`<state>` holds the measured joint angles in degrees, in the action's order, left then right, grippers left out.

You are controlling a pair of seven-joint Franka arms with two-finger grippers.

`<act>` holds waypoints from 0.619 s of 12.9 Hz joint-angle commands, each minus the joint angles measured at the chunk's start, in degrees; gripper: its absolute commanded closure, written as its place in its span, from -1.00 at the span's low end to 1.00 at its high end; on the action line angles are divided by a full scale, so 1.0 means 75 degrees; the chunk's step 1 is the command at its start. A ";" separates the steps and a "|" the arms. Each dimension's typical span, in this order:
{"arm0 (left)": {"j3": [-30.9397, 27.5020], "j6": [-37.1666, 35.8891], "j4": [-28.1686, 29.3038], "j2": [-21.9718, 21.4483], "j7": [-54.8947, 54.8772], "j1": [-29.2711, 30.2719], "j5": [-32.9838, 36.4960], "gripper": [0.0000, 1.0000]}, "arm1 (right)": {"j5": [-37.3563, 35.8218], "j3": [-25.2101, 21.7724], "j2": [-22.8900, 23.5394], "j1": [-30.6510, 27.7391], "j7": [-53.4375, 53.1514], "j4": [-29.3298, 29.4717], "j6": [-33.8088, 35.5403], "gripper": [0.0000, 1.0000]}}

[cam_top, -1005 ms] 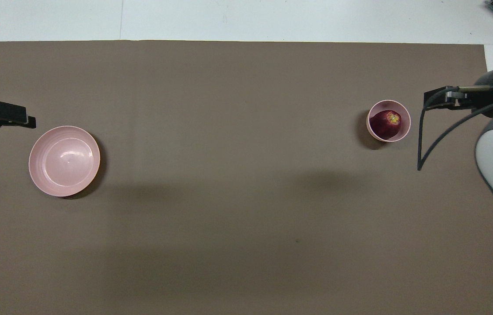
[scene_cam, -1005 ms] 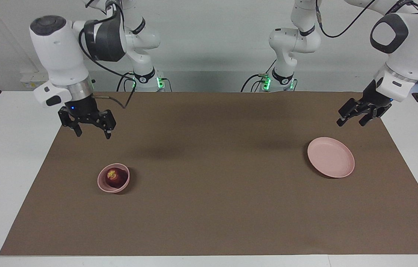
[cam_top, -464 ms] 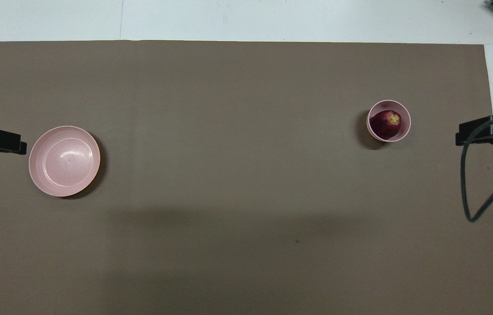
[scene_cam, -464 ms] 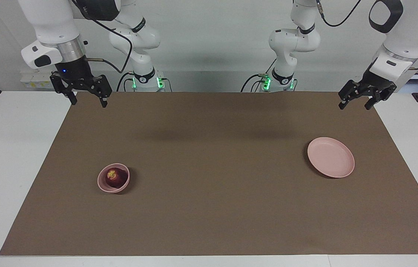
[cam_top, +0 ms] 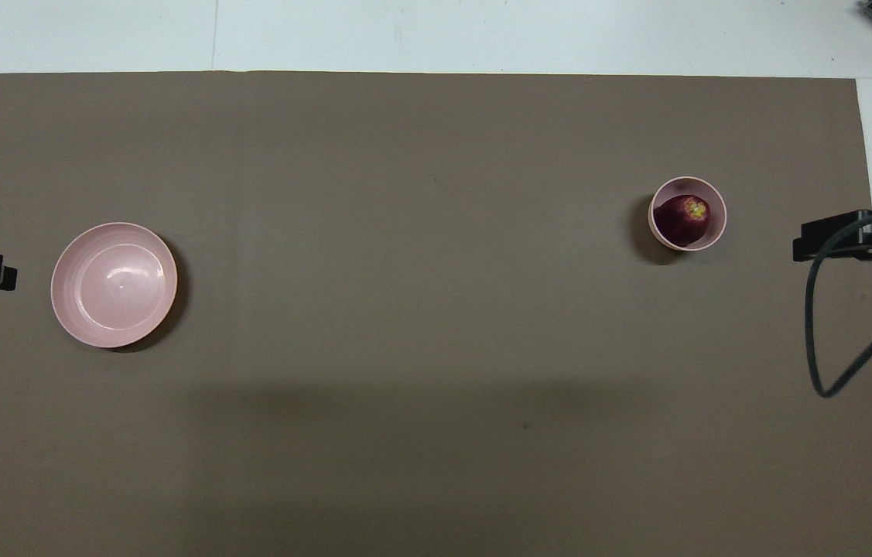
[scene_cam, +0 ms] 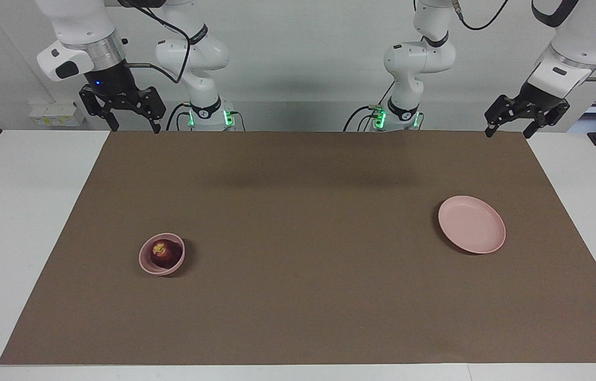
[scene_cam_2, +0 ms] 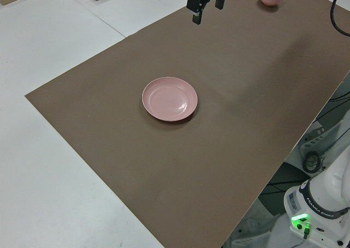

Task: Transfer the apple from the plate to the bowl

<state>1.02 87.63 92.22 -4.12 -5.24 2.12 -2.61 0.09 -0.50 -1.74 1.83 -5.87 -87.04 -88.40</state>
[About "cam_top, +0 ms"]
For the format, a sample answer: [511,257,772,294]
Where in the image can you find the pink plate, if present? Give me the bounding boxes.
[51,223,179,349]

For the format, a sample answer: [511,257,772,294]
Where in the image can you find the brown table mat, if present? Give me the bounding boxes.
[0,72,872,557]

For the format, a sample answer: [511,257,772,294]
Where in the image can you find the red apple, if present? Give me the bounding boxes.
[654,195,710,248]

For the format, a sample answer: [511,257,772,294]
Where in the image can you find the pink bowl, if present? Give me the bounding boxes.
[648,176,728,252]

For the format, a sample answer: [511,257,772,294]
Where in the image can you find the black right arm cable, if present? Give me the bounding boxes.
[805,205,872,399]

